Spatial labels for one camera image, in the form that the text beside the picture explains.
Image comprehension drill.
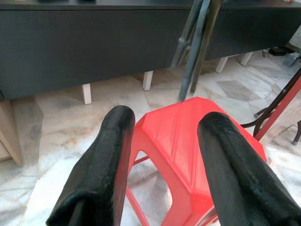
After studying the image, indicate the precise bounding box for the light wooden cabinet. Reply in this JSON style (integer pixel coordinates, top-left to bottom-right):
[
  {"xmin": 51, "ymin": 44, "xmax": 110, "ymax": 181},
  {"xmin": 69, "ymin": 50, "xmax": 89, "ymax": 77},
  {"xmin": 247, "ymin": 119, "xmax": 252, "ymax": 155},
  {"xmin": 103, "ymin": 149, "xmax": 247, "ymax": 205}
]
[{"xmin": 0, "ymin": 98, "xmax": 24, "ymax": 167}]

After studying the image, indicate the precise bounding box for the key bunch with pink carabiner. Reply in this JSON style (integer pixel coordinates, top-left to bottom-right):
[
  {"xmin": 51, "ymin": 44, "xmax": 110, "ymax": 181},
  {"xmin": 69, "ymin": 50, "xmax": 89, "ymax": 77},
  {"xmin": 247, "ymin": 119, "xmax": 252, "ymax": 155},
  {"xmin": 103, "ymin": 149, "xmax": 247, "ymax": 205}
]
[{"xmin": 171, "ymin": 0, "xmax": 223, "ymax": 102}]

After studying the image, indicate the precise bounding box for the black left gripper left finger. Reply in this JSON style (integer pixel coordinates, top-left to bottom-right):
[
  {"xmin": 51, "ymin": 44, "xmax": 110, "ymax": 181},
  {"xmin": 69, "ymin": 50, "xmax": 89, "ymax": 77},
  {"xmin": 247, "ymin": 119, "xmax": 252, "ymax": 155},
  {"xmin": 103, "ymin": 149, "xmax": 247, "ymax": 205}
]
[{"xmin": 46, "ymin": 105, "xmax": 136, "ymax": 226}]

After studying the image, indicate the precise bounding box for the red plastic stool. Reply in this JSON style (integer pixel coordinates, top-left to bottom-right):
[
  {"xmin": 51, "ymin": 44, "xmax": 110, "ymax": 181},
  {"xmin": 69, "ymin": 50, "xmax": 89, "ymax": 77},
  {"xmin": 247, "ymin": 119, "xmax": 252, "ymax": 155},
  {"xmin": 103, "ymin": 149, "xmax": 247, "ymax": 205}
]
[{"xmin": 126, "ymin": 96, "xmax": 269, "ymax": 226}]

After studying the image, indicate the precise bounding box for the black low tv console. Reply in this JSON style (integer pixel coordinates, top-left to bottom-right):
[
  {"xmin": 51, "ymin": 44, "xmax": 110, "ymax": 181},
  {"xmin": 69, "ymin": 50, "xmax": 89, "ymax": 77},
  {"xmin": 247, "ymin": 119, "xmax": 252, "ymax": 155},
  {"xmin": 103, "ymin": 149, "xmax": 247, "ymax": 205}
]
[{"xmin": 0, "ymin": 0, "xmax": 301, "ymax": 105}]

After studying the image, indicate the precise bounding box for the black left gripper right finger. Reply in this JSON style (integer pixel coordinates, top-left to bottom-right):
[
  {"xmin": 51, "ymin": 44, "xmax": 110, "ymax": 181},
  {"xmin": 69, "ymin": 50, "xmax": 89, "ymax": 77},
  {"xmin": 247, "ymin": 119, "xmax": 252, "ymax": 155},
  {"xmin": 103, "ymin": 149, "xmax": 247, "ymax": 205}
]
[{"xmin": 197, "ymin": 112, "xmax": 301, "ymax": 226}]

